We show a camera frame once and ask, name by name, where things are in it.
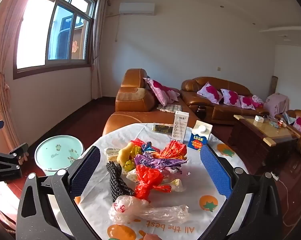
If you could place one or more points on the small white box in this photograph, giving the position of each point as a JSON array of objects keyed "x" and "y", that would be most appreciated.
[{"x": 259, "y": 119}]

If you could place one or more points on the white orange-print tablecloth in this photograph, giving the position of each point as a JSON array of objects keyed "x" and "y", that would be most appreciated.
[{"x": 190, "y": 187}]

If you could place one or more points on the brown leather chaise sofa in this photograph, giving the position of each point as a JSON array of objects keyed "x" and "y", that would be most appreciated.
[{"x": 130, "y": 100}]

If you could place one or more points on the orange-red crinkled bag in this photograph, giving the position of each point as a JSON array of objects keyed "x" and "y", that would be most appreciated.
[{"x": 174, "y": 150}]

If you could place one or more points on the white printed wrapper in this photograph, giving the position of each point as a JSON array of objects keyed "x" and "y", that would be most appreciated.
[{"x": 111, "y": 153}]

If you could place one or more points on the checkered cloth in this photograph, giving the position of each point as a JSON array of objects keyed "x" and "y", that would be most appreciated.
[{"x": 169, "y": 108}]

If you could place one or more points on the pink cloth cover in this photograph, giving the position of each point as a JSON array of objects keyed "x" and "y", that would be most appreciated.
[{"x": 276, "y": 105}]

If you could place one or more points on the tall white box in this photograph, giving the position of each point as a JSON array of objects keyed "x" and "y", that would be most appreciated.
[{"x": 180, "y": 127}]

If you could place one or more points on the mint green trash bin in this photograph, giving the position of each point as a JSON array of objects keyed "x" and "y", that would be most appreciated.
[{"x": 56, "y": 152}]

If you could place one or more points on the white air conditioner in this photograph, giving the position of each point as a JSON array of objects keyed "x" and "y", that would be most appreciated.
[{"x": 136, "y": 8}]

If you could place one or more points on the red plastic bag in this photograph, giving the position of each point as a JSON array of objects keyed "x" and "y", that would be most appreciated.
[{"x": 148, "y": 177}]

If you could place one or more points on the rolled brown mat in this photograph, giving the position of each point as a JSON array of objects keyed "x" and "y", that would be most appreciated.
[{"x": 274, "y": 85}]

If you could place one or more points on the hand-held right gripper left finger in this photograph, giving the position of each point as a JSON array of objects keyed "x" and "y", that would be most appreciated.
[{"x": 86, "y": 167}]

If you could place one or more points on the blue white milk carton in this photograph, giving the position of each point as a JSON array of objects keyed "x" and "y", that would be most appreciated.
[{"x": 198, "y": 140}]

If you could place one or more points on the blue multicolour wrapper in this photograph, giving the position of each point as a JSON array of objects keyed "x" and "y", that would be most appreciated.
[{"x": 149, "y": 147}]

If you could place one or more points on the trash wrappers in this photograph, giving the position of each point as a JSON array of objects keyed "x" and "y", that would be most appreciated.
[{"x": 130, "y": 208}]

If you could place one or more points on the pink curtain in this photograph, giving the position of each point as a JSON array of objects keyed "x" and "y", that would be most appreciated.
[
  {"x": 98, "y": 50},
  {"x": 3, "y": 67}
]

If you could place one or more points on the purple plastic bag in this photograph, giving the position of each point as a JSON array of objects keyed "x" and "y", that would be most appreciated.
[{"x": 155, "y": 163}]

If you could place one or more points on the yellow wrapper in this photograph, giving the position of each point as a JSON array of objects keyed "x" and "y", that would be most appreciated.
[{"x": 124, "y": 155}]

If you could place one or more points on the window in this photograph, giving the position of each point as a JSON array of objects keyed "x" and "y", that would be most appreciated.
[{"x": 55, "y": 27}]

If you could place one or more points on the dark snack packet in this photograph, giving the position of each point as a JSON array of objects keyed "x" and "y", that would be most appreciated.
[{"x": 163, "y": 128}]

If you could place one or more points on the pink floral pillow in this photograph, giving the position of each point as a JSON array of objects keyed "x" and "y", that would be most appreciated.
[
  {"x": 163, "y": 91},
  {"x": 258, "y": 101},
  {"x": 210, "y": 93},
  {"x": 246, "y": 102},
  {"x": 230, "y": 98},
  {"x": 300, "y": 124}
]

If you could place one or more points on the wooden coffee table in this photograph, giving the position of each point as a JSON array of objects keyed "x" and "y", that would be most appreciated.
[{"x": 255, "y": 140}]

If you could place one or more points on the black foam net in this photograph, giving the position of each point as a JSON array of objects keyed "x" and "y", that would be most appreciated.
[{"x": 118, "y": 182}]

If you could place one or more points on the small red wrapper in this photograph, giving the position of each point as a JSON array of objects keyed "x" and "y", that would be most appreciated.
[{"x": 138, "y": 142}]

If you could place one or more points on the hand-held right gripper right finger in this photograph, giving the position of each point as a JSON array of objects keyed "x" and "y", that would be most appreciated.
[{"x": 215, "y": 170}]

